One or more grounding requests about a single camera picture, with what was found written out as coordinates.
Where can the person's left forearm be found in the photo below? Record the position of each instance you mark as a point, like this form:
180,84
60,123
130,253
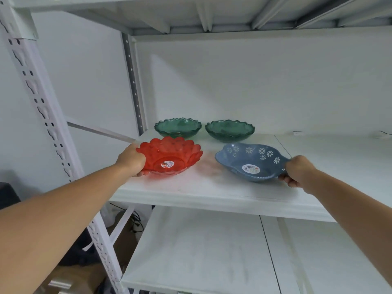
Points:
58,220

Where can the person's left hand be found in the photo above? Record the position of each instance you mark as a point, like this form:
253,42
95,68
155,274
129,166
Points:
131,160

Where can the person's right forearm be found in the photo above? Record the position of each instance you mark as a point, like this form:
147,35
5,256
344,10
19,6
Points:
352,211

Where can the brown cardboard box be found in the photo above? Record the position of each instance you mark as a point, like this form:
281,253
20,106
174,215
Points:
92,266

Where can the white metal shelving rack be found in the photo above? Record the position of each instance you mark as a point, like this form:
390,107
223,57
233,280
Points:
196,143

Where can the person's right fingers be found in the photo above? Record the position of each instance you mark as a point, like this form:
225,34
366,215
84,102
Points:
287,179

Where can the person's right hand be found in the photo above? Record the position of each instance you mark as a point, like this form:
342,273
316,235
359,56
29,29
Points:
298,171

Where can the person's left fingers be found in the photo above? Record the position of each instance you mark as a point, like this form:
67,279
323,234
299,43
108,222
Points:
139,174

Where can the blue floral plastic bowl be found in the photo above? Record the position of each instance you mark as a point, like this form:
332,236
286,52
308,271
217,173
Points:
249,162

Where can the green translucent scalloped bowl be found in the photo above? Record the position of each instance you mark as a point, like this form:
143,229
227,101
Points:
178,127
230,130

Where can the red translucent plastic bowl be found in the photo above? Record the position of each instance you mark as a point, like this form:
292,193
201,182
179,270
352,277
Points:
170,156

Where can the black box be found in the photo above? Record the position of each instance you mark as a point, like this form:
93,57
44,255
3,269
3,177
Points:
8,195

